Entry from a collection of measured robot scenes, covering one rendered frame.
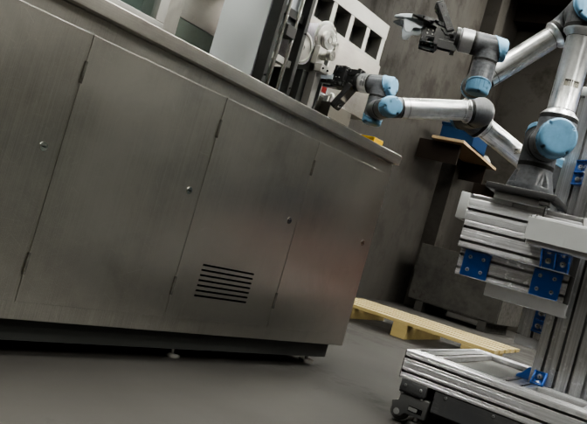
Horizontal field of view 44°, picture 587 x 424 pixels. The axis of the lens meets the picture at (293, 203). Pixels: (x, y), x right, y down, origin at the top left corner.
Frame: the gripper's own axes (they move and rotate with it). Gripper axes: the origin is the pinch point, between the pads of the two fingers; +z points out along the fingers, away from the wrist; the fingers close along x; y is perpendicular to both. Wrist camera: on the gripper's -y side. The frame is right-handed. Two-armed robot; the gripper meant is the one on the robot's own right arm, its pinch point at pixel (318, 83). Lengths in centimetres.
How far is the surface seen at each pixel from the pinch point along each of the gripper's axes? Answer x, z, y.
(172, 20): 76, 4, -5
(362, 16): -58, 31, 52
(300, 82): 13.3, -2.2, -4.2
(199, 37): 40, 31, 2
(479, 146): -522, 172, 88
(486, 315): -526, 113, -90
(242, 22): 41.2, 9.3, 8.2
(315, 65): 12.0, -5.8, 3.7
